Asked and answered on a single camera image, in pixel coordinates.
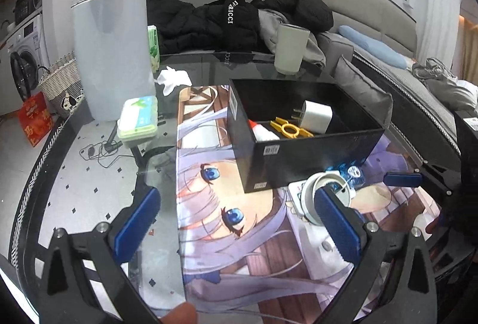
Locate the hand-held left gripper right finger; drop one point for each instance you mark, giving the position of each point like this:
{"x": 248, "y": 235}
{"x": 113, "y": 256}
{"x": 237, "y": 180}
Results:
{"x": 336, "y": 230}

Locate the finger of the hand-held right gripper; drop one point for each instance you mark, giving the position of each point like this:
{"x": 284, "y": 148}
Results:
{"x": 403, "y": 180}
{"x": 459, "y": 234}

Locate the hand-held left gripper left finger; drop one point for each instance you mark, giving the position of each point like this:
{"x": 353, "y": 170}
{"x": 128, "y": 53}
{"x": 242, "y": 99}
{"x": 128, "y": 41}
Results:
{"x": 138, "y": 227}

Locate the white tape roll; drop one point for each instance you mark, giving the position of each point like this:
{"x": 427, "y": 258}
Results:
{"x": 308, "y": 204}

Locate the black cardboard box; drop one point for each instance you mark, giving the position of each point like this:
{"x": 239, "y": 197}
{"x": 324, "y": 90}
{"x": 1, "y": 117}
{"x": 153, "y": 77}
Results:
{"x": 306, "y": 159}

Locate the white charger plug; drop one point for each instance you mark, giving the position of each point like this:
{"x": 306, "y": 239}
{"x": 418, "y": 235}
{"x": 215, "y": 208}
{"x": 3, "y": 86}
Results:
{"x": 315, "y": 116}

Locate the white glue bottle red cap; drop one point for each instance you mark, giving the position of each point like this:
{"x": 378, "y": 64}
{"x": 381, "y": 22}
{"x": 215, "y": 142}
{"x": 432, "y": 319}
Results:
{"x": 265, "y": 133}

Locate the yellow plastic tool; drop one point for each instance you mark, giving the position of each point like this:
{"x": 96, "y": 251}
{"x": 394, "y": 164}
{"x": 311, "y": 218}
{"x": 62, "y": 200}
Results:
{"x": 277, "y": 121}

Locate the person's left hand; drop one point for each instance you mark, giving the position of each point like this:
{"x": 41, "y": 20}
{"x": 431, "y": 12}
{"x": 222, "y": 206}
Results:
{"x": 181, "y": 314}

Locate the blue wrapped candy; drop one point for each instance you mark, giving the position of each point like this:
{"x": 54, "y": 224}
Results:
{"x": 354, "y": 173}

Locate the grey clothes pile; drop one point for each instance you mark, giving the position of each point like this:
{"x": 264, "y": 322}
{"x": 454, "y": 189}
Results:
{"x": 440, "y": 81}

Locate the printed desk mat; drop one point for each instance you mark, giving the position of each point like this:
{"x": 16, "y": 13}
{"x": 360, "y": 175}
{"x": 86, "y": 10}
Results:
{"x": 224, "y": 234}

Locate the grey cushion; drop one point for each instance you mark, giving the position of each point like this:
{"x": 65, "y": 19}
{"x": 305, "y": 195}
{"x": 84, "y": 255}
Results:
{"x": 362, "y": 88}

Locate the green lid plastic container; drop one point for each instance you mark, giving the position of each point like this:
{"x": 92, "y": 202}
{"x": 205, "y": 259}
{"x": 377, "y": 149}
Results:
{"x": 136, "y": 114}

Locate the blue pillow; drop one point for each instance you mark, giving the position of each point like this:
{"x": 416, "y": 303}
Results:
{"x": 369, "y": 45}

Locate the red bag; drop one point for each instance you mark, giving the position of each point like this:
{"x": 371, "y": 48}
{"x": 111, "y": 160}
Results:
{"x": 35, "y": 120}

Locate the crumpled white tissue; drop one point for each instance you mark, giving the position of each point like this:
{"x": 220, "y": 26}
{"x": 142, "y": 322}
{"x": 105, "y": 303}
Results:
{"x": 173, "y": 79}

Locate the beige upholstered bed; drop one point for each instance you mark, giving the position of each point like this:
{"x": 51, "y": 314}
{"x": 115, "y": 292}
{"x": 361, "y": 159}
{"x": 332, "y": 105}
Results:
{"x": 373, "y": 14}

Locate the wicker basket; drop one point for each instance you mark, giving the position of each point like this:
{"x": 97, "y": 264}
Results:
{"x": 61, "y": 85}

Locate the beige cup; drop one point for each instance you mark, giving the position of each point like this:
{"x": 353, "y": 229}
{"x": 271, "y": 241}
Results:
{"x": 291, "y": 47}

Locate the green tissue pack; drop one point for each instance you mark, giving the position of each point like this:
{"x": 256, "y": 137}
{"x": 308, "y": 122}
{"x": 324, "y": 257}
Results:
{"x": 153, "y": 47}

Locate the white trash can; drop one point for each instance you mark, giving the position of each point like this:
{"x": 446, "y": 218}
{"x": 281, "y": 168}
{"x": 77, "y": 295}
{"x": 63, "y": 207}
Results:
{"x": 112, "y": 47}

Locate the grey jacket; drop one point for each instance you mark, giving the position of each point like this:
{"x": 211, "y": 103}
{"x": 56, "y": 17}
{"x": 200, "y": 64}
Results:
{"x": 269, "y": 25}

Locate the black puffer jacket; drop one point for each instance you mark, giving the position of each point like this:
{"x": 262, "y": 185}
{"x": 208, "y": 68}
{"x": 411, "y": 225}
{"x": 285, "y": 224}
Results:
{"x": 175, "y": 21}
{"x": 298, "y": 2}

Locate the white washing machine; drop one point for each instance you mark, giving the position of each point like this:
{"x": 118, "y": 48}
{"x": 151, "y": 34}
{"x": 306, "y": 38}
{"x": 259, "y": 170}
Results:
{"x": 26, "y": 34}

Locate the black garment white print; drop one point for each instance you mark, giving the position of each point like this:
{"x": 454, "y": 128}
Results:
{"x": 239, "y": 19}

